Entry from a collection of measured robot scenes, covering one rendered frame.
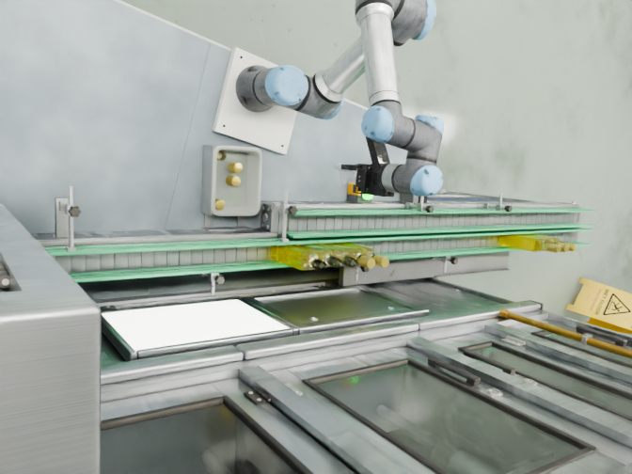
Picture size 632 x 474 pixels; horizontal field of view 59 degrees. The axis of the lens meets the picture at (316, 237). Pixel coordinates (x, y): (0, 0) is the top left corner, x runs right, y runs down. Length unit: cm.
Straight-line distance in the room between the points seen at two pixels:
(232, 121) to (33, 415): 158
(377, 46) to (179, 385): 89
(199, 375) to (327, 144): 115
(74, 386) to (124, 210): 144
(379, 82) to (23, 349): 111
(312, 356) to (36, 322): 105
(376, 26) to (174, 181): 81
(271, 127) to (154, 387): 106
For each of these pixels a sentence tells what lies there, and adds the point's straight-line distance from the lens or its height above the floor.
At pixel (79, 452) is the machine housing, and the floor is 213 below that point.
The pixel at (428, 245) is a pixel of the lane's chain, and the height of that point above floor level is 88.
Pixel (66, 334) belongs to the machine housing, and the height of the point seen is 213.
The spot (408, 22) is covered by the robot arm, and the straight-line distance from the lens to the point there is 159.
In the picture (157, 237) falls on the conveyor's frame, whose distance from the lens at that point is 173.
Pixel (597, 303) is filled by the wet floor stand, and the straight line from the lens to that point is 495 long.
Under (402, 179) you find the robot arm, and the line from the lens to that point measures 140.
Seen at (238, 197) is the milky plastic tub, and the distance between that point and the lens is 193.
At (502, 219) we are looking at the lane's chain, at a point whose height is 88.
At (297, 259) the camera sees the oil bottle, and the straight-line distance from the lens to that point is 175.
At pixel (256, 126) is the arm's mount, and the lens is 194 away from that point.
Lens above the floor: 250
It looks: 55 degrees down
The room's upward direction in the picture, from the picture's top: 106 degrees clockwise
